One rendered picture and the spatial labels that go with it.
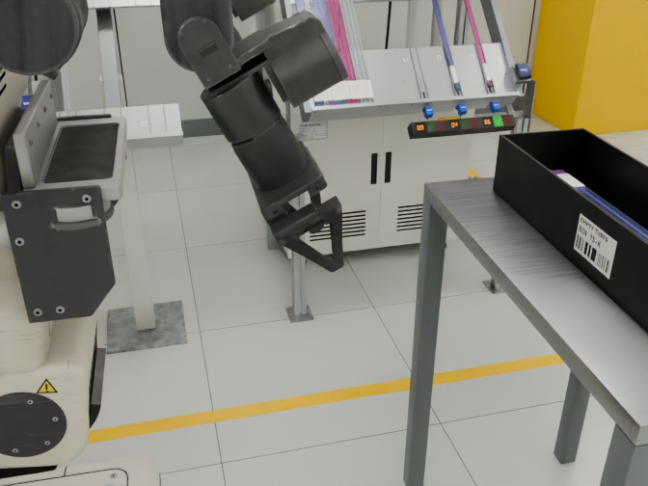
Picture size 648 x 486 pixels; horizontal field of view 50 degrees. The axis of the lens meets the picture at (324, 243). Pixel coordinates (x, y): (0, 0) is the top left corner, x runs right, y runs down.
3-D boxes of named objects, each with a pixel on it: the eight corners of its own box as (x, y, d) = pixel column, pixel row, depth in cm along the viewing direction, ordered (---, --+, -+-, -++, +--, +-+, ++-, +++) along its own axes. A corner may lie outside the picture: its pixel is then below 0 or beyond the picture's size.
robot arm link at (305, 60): (167, 13, 64) (169, 31, 56) (277, -51, 63) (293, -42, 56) (234, 122, 70) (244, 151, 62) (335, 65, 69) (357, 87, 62)
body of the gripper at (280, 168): (309, 153, 73) (275, 94, 70) (331, 191, 65) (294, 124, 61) (256, 184, 74) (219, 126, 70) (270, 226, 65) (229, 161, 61)
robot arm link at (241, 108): (192, 79, 65) (195, 95, 60) (256, 41, 65) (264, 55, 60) (229, 140, 69) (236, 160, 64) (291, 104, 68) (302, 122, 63)
